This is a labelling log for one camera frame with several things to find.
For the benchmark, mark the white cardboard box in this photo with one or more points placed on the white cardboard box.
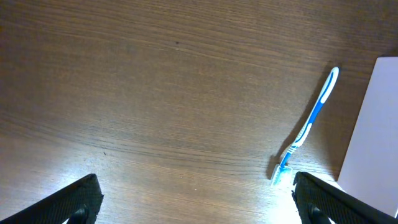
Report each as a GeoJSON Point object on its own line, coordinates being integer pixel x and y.
{"type": "Point", "coordinates": [369, 170]}

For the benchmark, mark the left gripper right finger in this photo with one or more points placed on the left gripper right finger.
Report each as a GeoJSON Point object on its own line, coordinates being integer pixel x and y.
{"type": "Point", "coordinates": [320, 202]}

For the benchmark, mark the blue white toothbrush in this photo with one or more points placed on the blue white toothbrush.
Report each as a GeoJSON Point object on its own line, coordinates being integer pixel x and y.
{"type": "Point", "coordinates": [282, 173]}

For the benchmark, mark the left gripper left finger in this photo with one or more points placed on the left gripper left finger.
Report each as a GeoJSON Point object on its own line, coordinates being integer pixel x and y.
{"type": "Point", "coordinates": [79, 202]}

